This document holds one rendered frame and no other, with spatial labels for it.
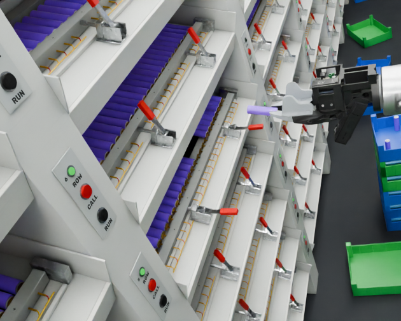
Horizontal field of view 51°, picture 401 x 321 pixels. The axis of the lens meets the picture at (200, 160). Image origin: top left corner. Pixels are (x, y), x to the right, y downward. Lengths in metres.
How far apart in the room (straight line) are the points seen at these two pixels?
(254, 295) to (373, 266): 0.79
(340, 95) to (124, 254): 0.48
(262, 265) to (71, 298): 0.76
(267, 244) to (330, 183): 0.99
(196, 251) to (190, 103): 0.28
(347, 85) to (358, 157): 1.53
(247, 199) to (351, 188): 1.10
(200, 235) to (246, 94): 0.47
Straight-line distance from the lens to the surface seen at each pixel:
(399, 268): 1.88
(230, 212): 0.82
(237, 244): 1.06
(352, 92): 0.85
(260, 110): 0.90
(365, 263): 1.90
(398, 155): 1.70
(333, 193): 2.18
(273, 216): 1.36
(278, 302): 1.42
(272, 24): 1.55
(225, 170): 0.96
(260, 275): 1.24
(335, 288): 1.85
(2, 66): 0.47
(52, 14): 0.71
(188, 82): 0.89
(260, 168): 1.23
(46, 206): 0.50
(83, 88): 0.56
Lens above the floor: 1.55
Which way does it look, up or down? 36 degrees down
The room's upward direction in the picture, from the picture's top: 24 degrees counter-clockwise
